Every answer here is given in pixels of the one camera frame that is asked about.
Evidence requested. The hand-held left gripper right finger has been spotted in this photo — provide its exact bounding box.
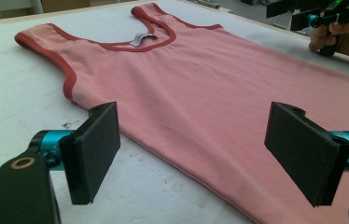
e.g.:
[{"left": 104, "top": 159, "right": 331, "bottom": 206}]
[{"left": 263, "top": 101, "right": 349, "bottom": 208}]

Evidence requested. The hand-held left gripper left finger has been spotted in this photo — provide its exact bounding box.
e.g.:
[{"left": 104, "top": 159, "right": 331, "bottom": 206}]
[{"left": 58, "top": 101, "right": 122, "bottom": 206}]

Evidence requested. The pink tank top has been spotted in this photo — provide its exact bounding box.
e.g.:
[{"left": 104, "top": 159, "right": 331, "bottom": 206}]
[{"left": 14, "top": 2, "right": 349, "bottom": 224}]

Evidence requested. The grey metal bar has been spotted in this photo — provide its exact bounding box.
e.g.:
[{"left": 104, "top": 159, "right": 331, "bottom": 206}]
[{"left": 190, "top": 0, "right": 221, "bottom": 10}]

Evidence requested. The white pole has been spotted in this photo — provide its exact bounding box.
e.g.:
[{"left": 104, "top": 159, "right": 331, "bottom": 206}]
[{"left": 28, "top": 0, "right": 45, "bottom": 15}]

